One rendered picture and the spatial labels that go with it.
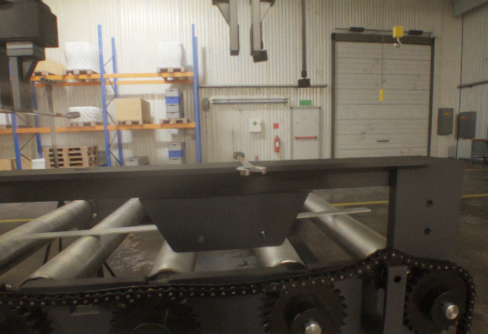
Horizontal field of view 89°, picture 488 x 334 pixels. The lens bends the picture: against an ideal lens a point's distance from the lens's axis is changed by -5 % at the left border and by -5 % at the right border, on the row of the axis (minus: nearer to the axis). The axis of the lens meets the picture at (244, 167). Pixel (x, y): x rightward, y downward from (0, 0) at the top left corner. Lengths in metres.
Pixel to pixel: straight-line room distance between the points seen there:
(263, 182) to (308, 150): 9.54
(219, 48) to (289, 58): 2.49
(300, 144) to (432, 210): 9.34
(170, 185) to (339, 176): 0.35
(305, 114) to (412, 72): 4.60
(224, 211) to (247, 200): 0.05
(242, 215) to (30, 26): 0.46
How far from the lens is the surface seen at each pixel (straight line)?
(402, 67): 12.09
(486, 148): 11.99
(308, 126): 10.06
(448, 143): 13.43
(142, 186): 0.56
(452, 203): 0.74
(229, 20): 0.45
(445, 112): 12.94
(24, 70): 0.52
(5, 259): 1.10
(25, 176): 0.55
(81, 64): 9.23
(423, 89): 12.57
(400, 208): 0.65
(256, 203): 0.54
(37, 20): 0.50
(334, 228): 1.01
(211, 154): 9.55
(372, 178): 0.63
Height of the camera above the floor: 1.22
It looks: 7 degrees down
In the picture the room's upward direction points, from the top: 1 degrees counter-clockwise
